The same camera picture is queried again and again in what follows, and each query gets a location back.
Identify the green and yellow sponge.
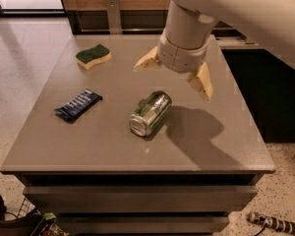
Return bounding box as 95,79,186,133
76,44,112,70

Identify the green soda can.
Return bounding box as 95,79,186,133
129,90,172,137

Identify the blue snack bar wrapper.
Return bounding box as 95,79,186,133
54,89,103,123

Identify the left metal bracket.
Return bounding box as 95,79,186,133
105,0,122,34

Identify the black and white striped tool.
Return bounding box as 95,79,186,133
246,211,295,235

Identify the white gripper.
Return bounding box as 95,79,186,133
134,33,213,101

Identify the lower grey drawer front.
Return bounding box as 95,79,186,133
56,215,229,235

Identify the grey drawer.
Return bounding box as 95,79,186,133
24,186,257,213
56,215,229,235

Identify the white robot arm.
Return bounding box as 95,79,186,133
134,0,295,99

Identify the upper grey drawer front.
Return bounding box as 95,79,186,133
24,186,257,213

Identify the horizontal metal rail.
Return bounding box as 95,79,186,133
80,28,243,38

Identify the dark basket with items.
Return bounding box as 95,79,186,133
0,195,69,236

